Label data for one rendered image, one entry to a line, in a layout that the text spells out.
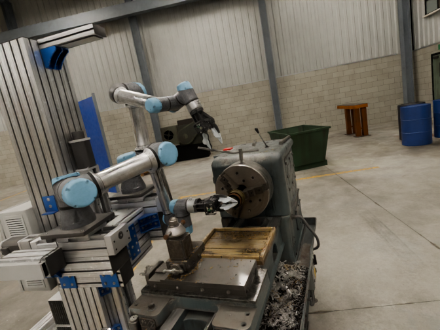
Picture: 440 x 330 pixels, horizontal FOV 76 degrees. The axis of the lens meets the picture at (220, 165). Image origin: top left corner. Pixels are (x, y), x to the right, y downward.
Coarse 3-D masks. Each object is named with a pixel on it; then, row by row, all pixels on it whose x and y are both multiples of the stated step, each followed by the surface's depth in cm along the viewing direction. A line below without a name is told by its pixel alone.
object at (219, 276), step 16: (160, 272) 111; (208, 272) 104; (224, 272) 102; (240, 272) 101; (256, 272) 106; (160, 288) 107; (176, 288) 103; (192, 288) 101; (208, 288) 99; (224, 288) 96; (240, 288) 94
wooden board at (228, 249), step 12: (216, 228) 160; (228, 228) 157; (240, 228) 154; (252, 228) 151; (264, 228) 149; (204, 240) 147; (216, 240) 149; (228, 240) 146; (240, 240) 144; (252, 240) 141; (264, 240) 139; (204, 252) 138; (216, 252) 136; (228, 252) 134; (240, 252) 132; (252, 252) 130; (264, 252) 124; (264, 264) 122
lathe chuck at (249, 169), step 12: (228, 168) 157; (240, 168) 154; (252, 168) 152; (240, 180) 156; (252, 180) 153; (264, 180) 151; (216, 192) 163; (264, 192) 153; (252, 204) 157; (264, 204) 154; (240, 216) 161; (252, 216) 159
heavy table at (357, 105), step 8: (344, 104) 984; (352, 104) 902; (360, 104) 855; (344, 112) 954; (352, 112) 940; (360, 112) 875; (352, 120) 950; (360, 120) 869; (352, 128) 961; (360, 128) 874; (360, 136) 873
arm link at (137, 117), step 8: (128, 88) 165; (136, 88) 169; (144, 88) 174; (136, 112) 172; (136, 120) 173; (144, 120) 176; (136, 128) 175; (144, 128) 176; (136, 136) 176; (144, 136) 176; (136, 144) 178; (144, 144) 177; (136, 152) 178
